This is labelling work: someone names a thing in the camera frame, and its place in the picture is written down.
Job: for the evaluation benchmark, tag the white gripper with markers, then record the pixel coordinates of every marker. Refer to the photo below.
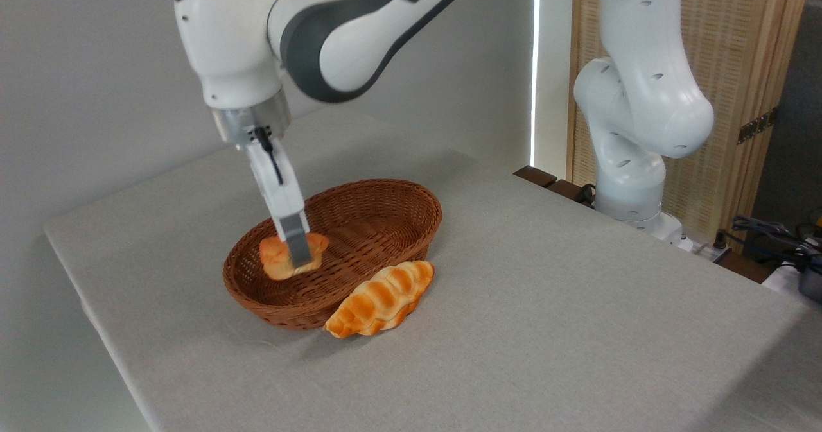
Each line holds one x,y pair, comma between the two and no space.
277,191

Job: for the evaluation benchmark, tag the round orange bread roll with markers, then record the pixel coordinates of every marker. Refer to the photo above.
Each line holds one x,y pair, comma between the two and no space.
276,260

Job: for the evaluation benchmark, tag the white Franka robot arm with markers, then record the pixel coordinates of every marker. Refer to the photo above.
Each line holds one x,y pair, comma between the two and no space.
218,34

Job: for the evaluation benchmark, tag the long striped bread loaf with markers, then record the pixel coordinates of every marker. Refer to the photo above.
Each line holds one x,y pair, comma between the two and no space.
382,297

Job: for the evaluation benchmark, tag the brown wicker basket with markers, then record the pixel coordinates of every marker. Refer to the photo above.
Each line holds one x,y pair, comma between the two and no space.
366,226

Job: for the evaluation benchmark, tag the grey tablecloth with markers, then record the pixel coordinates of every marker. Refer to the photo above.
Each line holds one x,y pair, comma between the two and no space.
546,323

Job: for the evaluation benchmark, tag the white power strip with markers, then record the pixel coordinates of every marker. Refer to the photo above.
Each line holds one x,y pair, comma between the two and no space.
706,252

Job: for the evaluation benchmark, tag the dark metal screen hinge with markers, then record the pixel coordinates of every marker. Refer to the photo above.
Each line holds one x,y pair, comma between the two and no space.
756,126

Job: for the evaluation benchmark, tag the wooden folding screen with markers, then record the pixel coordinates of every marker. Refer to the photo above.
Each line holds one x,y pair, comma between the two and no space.
738,47

